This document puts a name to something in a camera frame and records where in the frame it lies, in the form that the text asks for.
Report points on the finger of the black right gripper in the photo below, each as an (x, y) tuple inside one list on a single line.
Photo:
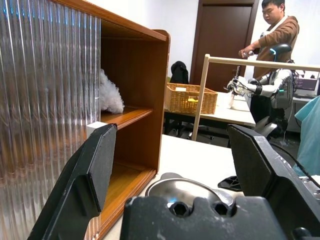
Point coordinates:
[(228, 183)]

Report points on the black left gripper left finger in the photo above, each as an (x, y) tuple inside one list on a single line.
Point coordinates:
[(75, 187)]

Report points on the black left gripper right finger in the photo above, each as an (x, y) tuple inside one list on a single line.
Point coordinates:
[(262, 170)]

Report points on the snowman plush toy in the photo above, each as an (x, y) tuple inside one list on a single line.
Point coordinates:
[(110, 97)]

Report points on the ribbed clear sliding door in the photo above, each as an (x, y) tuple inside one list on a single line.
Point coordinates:
[(37, 87)]

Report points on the wooden cabinet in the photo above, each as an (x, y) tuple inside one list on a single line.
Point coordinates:
[(140, 75)]

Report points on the teal fabric garment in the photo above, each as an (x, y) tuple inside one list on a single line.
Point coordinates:
[(311, 130)]

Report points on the white work table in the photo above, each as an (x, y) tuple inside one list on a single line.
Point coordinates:
[(225, 116)]

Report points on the white cloth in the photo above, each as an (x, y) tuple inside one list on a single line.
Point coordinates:
[(236, 102)]

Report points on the silver humanoid robot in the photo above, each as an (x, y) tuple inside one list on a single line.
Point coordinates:
[(272, 87)]

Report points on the yellow sponge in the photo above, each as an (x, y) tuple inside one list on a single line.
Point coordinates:
[(193, 100)]

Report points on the wicker basket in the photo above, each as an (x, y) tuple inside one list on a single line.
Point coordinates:
[(180, 102)]

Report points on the computer monitor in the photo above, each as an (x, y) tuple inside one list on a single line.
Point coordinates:
[(307, 83)]

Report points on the white label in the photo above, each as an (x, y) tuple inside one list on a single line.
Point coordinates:
[(180, 89)]

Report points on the person in brown jacket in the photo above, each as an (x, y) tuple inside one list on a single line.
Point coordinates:
[(282, 32)]

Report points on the dark brown room door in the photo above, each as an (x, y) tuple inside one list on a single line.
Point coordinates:
[(220, 32)]

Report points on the light wooden frame rack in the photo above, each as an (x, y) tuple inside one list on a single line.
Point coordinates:
[(225, 60)]

